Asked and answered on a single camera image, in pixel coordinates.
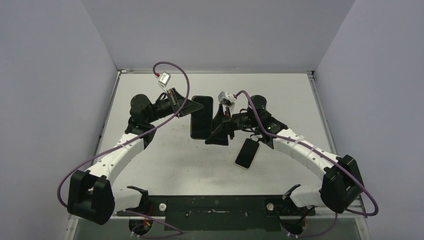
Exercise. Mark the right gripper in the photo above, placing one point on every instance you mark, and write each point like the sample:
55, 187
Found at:
227, 124

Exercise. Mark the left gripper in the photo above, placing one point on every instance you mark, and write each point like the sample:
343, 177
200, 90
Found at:
174, 97

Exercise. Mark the phone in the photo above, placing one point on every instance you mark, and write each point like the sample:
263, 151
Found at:
247, 154

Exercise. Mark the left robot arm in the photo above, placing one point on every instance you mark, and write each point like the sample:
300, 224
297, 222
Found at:
91, 195

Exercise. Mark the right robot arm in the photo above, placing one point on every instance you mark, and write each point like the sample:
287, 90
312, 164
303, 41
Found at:
340, 177

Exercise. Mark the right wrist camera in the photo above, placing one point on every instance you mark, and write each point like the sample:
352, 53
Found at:
227, 100

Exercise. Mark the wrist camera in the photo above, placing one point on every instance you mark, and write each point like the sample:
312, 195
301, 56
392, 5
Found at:
163, 80
227, 100

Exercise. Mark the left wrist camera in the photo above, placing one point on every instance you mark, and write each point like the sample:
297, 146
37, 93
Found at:
163, 80

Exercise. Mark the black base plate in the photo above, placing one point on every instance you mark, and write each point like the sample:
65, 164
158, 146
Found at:
226, 212

